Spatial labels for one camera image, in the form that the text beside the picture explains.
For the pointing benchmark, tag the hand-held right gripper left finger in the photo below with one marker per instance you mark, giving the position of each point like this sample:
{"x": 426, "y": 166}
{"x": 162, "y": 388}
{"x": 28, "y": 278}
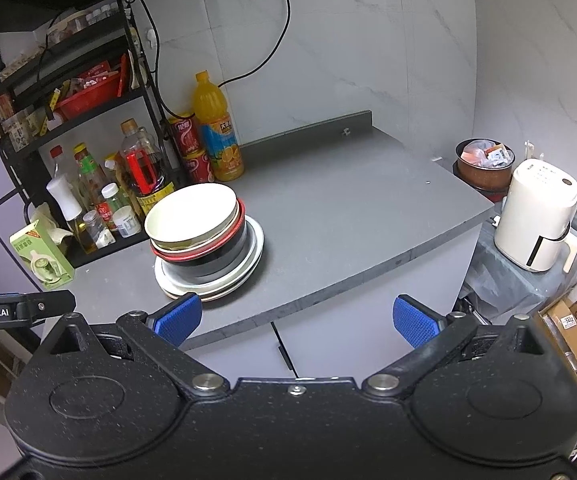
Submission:
{"x": 181, "y": 319}

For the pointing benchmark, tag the dark pot with packets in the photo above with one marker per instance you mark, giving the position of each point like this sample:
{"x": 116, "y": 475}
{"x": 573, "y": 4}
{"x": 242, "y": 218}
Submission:
{"x": 483, "y": 170}

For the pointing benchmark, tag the red packet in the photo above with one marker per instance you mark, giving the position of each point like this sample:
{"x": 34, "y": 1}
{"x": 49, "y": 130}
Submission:
{"x": 123, "y": 75}

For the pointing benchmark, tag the clear bottle with red cap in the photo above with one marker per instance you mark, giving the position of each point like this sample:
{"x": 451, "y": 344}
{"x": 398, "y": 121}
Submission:
{"x": 57, "y": 160}

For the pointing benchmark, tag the white wall hook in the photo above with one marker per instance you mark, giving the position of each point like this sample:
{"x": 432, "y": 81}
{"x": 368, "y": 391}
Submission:
{"x": 151, "y": 36}

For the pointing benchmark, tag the red drink can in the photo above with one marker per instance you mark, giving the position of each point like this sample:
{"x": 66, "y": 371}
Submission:
{"x": 197, "y": 166}
{"x": 184, "y": 135}

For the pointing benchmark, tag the green carton box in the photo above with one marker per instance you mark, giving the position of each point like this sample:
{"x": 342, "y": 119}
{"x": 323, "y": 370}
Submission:
{"x": 38, "y": 255}

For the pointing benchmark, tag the yellow packet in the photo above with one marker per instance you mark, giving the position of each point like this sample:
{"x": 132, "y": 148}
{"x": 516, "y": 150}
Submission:
{"x": 56, "y": 99}

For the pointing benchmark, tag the orange juice bottle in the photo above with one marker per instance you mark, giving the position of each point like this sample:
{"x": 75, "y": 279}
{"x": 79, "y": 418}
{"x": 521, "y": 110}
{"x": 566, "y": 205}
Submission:
{"x": 208, "y": 105}

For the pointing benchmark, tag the white labelled jar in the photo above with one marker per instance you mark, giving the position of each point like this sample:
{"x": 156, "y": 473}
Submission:
{"x": 127, "y": 222}

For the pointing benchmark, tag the red plastic basket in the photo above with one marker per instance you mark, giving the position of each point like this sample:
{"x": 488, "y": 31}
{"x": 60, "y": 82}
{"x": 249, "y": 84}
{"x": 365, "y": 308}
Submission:
{"x": 88, "y": 97}

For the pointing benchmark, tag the black metal rack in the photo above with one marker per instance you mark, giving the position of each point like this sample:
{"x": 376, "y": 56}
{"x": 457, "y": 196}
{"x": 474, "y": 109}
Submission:
{"x": 108, "y": 250}

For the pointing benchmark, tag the crumpled beige cloth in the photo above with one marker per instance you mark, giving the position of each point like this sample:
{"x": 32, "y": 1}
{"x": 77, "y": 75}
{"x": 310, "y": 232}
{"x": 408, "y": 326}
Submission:
{"x": 48, "y": 220}

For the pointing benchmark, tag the large deep white plate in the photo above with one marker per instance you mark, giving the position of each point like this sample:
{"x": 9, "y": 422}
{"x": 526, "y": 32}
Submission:
{"x": 253, "y": 240}

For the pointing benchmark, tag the white air fryer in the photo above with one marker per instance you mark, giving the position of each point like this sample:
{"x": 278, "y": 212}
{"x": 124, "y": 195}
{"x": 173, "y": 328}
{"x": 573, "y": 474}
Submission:
{"x": 533, "y": 215}

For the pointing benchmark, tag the row of small jars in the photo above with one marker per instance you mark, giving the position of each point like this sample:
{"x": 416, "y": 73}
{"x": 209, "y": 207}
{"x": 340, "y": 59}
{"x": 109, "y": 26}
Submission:
{"x": 93, "y": 16}

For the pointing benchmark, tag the grey cabinet door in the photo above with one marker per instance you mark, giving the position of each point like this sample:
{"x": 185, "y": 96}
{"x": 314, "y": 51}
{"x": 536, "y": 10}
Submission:
{"x": 358, "y": 310}
{"x": 238, "y": 355}

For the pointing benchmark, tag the snack packet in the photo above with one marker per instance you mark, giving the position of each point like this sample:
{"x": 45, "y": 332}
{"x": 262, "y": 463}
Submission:
{"x": 1, "y": 109}
{"x": 18, "y": 132}

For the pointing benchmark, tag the cream bowl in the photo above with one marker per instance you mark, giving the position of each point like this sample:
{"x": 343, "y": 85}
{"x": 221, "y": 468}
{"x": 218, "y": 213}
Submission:
{"x": 236, "y": 222}
{"x": 193, "y": 215}

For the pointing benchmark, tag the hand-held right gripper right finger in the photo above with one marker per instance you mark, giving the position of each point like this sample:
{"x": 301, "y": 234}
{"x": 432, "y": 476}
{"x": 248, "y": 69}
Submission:
{"x": 414, "y": 321}

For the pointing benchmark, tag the yellow cap sauce bottle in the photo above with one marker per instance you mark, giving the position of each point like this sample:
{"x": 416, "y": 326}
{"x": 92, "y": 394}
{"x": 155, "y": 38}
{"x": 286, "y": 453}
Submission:
{"x": 88, "y": 170}

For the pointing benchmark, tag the plastic covered stand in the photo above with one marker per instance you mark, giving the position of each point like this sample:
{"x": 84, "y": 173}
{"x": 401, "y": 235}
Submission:
{"x": 508, "y": 280}

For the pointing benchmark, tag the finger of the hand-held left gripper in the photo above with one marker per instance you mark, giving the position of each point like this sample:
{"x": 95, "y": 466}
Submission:
{"x": 51, "y": 304}

